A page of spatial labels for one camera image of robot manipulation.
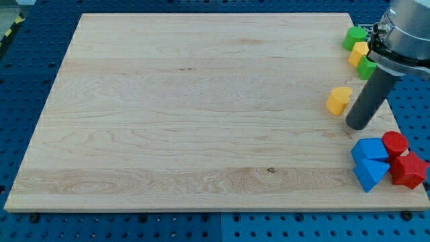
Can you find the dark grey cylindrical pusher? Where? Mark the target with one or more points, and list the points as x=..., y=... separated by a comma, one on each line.
x=371, y=97

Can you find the light wooden board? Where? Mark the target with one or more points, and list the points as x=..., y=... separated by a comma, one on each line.
x=200, y=112

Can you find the yellow heart block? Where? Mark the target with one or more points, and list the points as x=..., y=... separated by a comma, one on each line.
x=338, y=100

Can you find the blue cube block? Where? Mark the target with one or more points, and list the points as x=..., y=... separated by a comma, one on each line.
x=369, y=148

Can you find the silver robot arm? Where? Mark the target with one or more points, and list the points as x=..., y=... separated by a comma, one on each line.
x=399, y=45

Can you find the yellow hexagon block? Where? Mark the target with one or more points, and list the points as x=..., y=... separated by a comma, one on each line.
x=359, y=50

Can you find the red star block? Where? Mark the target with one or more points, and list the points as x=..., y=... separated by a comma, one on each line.
x=409, y=170

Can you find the green cylinder block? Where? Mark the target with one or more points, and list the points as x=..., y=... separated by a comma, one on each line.
x=354, y=34

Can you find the blue triangle block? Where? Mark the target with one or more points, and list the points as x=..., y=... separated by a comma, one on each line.
x=370, y=172

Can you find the red cylinder block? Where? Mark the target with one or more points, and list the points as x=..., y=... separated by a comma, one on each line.
x=395, y=144

